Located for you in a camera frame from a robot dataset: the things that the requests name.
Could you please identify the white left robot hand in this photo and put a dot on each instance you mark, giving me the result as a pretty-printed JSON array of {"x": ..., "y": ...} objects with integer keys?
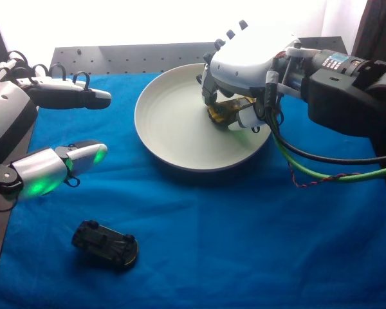
[{"x": 6, "y": 109}]

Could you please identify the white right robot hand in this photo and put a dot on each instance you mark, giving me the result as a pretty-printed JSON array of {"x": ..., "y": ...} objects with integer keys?
[{"x": 244, "y": 61}]

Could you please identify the yellow toy car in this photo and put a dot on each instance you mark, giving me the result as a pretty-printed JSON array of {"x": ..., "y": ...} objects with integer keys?
[{"x": 223, "y": 111}]

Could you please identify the green toy car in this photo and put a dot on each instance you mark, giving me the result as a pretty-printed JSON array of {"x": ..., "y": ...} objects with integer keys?
[{"x": 106, "y": 243}]

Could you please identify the white round plate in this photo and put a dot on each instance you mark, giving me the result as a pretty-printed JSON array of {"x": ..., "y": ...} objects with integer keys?
[{"x": 173, "y": 128}]

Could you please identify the blue cloth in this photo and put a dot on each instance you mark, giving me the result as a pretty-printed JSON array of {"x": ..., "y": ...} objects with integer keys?
[{"x": 212, "y": 241}]

